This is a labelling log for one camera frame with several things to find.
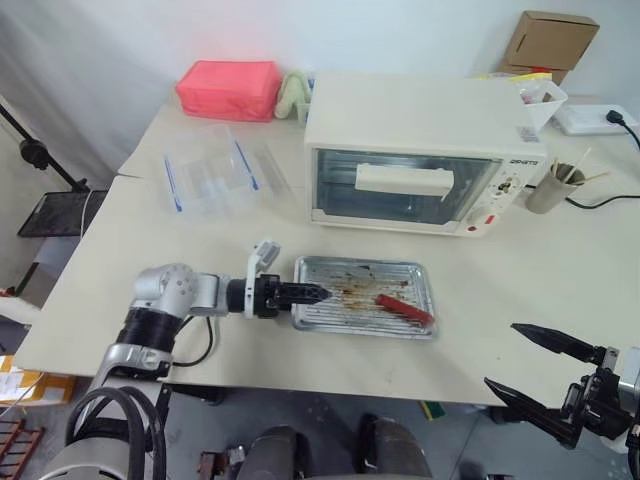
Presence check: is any pink fabric storage box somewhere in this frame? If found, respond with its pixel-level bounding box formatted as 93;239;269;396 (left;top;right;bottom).
174;60;283;123

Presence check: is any clear plastic organizer box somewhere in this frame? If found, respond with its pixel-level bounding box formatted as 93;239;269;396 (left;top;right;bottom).
162;124;262;224

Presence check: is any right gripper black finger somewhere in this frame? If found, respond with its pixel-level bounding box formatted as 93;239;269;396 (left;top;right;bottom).
510;322;601;365
483;377;582;450

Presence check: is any white thin cable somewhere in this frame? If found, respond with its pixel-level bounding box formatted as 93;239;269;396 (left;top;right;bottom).
78;189;94;237

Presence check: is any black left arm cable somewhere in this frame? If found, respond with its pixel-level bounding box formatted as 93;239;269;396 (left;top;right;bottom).
69;313;217;480

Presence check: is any cream toaster oven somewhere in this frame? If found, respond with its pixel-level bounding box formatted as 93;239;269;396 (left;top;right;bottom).
303;71;547;239

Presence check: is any brown cardboard box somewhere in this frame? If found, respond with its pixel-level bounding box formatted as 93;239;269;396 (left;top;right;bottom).
496;10;601;87

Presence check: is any yellow cardboard packet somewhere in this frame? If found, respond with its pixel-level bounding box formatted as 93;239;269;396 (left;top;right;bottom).
0;353;77;407

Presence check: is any beige paper cup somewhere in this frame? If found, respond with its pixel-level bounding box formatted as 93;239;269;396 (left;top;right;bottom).
524;161;587;216

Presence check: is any dark rounded shape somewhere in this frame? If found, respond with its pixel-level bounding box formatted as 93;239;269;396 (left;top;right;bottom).
353;412;434;480
238;424;312;480

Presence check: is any white power strip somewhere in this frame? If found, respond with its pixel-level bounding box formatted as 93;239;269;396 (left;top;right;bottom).
553;103;640;137

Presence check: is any red metal frame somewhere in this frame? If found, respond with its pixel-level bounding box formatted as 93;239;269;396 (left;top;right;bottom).
0;418;47;472

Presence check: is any white paper carton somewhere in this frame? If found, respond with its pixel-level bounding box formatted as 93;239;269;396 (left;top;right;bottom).
516;79;570;140

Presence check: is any silver metal baking tray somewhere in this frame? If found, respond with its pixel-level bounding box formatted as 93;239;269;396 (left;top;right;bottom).
290;255;441;342

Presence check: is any pale green cloth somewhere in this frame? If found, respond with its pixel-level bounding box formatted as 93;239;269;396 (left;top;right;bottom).
273;68;312;121

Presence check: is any black power cable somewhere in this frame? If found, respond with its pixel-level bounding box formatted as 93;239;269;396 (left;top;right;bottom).
523;118;640;210

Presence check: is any small clear plastic cup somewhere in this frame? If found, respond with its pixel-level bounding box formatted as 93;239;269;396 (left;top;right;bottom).
294;98;314;132

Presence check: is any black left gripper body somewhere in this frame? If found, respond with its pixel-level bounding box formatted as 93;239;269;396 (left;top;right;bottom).
253;273;293;320

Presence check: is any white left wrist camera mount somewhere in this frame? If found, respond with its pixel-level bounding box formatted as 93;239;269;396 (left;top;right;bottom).
244;239;282;319

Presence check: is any red sausage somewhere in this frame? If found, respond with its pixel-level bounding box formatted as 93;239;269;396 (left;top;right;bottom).
375;294;436;326

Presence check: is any yellow plastic bag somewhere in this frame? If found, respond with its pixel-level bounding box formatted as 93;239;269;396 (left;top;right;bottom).
473;71;554;85

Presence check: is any black flat stand tray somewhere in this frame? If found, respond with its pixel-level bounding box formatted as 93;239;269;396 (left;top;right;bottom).
17;189;109;238

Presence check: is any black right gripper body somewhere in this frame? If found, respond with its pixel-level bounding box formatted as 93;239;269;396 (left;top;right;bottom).
559;345;633;446

